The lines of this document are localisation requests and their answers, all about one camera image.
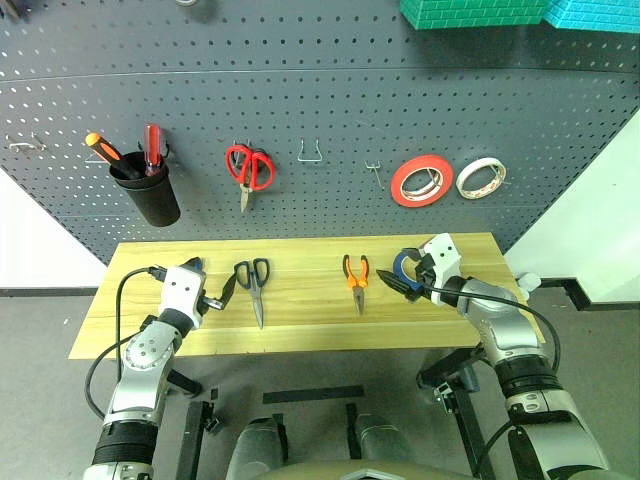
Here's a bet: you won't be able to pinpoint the wide metal loop hook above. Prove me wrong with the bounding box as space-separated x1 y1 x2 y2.
297 138 325 164

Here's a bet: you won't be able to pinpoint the blue tape roll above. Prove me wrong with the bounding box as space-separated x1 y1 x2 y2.
392 249 424 292

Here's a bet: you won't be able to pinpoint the red tape roll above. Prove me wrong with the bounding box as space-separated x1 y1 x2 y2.
390 154 455 208

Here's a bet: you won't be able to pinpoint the orange black handled screwdriver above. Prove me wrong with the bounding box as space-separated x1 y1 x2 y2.
84 131 144 180

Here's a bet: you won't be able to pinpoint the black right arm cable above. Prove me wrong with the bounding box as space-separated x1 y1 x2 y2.
427 285 562 479

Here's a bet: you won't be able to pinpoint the black baseboard strip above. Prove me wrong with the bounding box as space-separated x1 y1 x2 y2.
0 287 99 297
537 277 640 312

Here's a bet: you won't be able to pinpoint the black metal table leg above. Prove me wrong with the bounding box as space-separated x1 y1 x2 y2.
167 368 224 480
417 346 489 480

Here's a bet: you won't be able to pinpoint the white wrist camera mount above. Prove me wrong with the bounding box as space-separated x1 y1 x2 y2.
419 233 461 305
158 266 207 330

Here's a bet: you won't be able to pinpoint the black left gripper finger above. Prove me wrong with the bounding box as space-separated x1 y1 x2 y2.
219 273 239 307

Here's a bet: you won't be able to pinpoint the bent metal peg hook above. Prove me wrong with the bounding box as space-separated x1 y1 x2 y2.
8 132 46 154

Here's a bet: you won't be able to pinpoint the green brick pattern box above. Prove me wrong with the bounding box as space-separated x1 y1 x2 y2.
398 0 551 30

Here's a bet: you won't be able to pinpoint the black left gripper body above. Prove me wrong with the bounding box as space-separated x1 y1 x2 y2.
185 256 225 312

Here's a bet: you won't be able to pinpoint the black floor tape strip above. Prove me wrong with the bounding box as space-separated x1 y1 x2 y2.
262 384 364 405

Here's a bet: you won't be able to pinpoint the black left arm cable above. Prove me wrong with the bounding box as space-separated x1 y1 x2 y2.
83 266 169 421

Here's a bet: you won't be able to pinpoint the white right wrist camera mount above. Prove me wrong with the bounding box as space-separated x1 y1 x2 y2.
419 233 461 305

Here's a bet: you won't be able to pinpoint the dark grey rounded shell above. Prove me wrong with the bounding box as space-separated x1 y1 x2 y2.
347 410 419 476
225 417 290 480

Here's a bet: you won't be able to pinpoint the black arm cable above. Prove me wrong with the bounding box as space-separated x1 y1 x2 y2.
83 266 169 421
427 285 562 479

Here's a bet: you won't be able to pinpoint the cyan brick pattern box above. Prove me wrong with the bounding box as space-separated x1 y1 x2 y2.
542 0 640 35

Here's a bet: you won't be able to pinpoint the thin metal peg hook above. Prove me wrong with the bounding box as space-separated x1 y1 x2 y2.
364 158 386 191

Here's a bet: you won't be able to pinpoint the black plastic cup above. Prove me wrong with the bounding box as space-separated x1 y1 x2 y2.
108 151 182 229

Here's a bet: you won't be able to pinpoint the red clear handled screwdriver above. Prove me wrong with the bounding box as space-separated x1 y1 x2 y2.
143 123 167 179

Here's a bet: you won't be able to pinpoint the grey metal pegboard wall panel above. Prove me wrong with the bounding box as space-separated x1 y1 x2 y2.
0 0 640 266

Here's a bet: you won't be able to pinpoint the red handled scissors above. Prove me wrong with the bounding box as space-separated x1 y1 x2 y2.
224 143 277 215

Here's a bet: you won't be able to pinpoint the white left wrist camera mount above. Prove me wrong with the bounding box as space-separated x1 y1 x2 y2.
158 266 207 330

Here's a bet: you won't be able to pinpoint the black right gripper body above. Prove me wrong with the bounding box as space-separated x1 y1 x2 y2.
410 249 437 304

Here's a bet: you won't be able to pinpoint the white tape roll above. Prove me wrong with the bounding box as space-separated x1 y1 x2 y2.
454 157 508 200

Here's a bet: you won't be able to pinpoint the grey robot torso edge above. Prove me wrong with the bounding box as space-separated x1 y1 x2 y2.
269 460 481 480

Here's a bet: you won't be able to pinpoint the orange black handled pliers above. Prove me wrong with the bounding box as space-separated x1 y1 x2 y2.
341 253 371 316

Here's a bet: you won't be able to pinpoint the dark blue handled scissors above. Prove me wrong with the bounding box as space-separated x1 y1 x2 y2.
233 257 272 331

